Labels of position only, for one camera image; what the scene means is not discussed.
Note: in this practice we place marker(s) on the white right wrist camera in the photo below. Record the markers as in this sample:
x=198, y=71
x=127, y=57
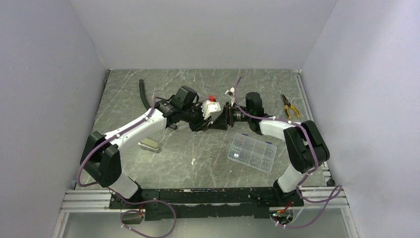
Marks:
x=230, y=92

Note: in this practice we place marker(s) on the aluminium frame rail right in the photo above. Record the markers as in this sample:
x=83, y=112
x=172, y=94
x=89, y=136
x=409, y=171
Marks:
x=319, y=145

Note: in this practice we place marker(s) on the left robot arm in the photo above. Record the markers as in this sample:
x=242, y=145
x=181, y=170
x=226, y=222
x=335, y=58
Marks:
x=102, y=154

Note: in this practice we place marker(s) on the pale green white stapler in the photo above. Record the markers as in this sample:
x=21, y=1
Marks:
x=150, y=145

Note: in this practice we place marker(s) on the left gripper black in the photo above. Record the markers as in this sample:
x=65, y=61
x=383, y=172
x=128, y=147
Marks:
x=202, y=124

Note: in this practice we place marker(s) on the clear plastic screw organizer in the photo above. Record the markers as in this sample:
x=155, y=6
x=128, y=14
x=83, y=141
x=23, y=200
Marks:
x=253, y=153

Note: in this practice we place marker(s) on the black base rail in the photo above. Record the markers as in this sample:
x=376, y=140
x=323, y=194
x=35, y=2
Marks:
x=166, y=203

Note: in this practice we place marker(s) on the orange handled pliers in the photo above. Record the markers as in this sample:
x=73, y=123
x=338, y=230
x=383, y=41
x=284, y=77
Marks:
x=288, y=106

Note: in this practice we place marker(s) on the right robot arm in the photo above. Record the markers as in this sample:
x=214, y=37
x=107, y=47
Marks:
x=306, y=147

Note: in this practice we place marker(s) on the aluminium frame rail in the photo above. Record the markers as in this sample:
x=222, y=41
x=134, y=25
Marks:
x=319, y=145
x=107, y=201

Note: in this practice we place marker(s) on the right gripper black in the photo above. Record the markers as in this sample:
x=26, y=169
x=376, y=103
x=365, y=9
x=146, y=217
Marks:
x=227, y=117

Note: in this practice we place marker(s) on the aluminium frame rail front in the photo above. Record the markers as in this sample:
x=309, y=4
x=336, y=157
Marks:
x=107, y=201

